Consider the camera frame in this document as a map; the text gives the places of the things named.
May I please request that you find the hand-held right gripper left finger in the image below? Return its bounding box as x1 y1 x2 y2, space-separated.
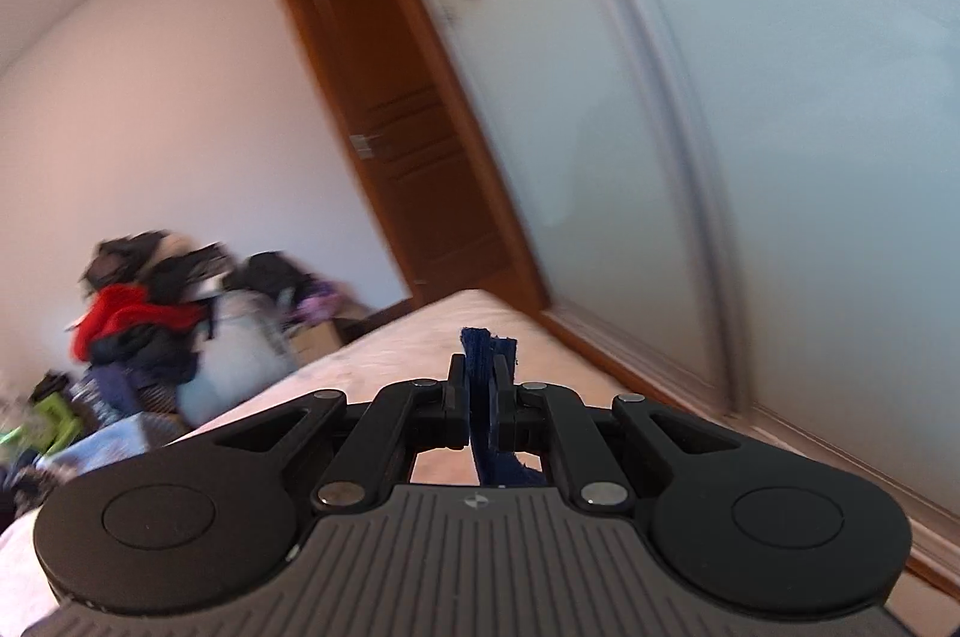
214 352 473 510

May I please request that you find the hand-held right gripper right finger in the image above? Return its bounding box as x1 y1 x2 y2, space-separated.
487 352 742 510

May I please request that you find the blue knit sweater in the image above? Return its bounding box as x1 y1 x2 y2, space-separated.
459 326 545 489

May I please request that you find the pile of dark clothes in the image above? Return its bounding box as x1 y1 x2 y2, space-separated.
79 232 248 417

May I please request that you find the bed with pink cover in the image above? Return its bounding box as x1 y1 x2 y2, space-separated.
0 288 623 637

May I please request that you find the cardboard box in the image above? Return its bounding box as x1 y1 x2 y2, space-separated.
287 305 374 374

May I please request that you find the purple cloth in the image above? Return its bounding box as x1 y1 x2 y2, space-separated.
295 279 344 324

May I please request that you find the black backpack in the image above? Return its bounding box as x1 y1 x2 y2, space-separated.
240 252 317 317

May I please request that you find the pale blue cloth bundle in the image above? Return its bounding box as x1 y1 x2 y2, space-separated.
178 290 295 426

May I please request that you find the brown wooden door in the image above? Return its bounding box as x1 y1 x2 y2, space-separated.
268 0 548 312

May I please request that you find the frosted glass wardrobe door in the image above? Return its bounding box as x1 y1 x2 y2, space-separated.
352 0 743 417
585 0 960 522

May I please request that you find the light blue blanket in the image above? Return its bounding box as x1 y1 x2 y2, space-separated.
43 414 190 482

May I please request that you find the red garment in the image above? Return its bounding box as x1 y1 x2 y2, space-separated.
70 284 209 362

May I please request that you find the green plastic stool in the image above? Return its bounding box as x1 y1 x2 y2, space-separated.
0 391 85 459

